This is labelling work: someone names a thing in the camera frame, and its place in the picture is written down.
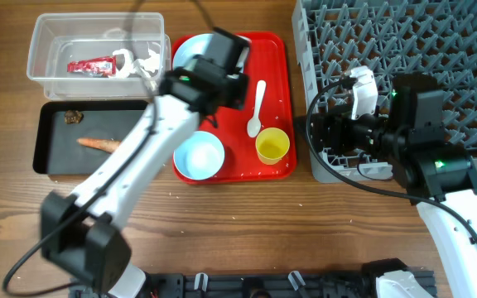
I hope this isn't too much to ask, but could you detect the orange carrot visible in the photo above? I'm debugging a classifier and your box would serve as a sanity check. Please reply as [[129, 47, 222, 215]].
[[77, 137, 121, 153]]

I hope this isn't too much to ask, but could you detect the large light blue plate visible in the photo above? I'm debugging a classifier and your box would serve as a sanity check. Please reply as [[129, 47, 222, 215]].
[[172, 33, 252, 73]]

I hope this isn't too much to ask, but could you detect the grey dishwasher rack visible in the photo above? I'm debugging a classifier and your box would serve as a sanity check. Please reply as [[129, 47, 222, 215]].
[[291, 0, 477, 167]]

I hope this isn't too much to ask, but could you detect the clear plastic bin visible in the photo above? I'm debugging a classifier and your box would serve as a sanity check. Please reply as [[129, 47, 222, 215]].
[[26, 12, 171, 100]]

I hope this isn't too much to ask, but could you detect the brown food scrap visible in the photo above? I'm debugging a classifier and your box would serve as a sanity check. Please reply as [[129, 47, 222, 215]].
[[64, 110, 84, 124]]

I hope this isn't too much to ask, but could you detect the white plastic spoon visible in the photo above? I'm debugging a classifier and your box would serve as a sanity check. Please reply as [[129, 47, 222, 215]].
[[247, 80, 267, 138]]

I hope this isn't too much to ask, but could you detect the red serving tray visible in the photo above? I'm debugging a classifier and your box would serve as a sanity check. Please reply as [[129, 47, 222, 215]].
[[174, 31, 296, 185]]

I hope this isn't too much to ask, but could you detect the yellow cup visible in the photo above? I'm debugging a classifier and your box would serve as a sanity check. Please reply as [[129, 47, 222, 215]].
[[255, 127, 291, 166]]

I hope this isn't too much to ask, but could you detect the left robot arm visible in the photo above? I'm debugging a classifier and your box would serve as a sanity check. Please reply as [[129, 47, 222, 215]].
[[40, 28, 251, 297]]

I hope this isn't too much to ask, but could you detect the small light blue bowl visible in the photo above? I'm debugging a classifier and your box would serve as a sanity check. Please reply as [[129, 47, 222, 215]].
[[173, 131, 225, 180]]

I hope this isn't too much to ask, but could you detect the red snack wrapper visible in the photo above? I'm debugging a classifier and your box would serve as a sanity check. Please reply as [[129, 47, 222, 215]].
[[67, 56, 117, 77]]

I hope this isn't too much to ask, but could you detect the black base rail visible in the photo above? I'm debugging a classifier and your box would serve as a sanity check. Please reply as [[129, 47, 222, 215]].
[[68, 270, 436, 298]]

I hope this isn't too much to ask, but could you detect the black plastic tray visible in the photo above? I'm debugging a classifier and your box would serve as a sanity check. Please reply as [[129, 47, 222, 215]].
[[32, 99, 147, 175]]

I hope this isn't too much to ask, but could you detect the white tissue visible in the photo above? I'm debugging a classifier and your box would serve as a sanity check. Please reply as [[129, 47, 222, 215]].
[[110, 48, 161, 91]]

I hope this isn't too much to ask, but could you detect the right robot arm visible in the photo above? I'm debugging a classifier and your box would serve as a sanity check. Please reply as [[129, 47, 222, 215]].
[[301, 73, 477, 297]]

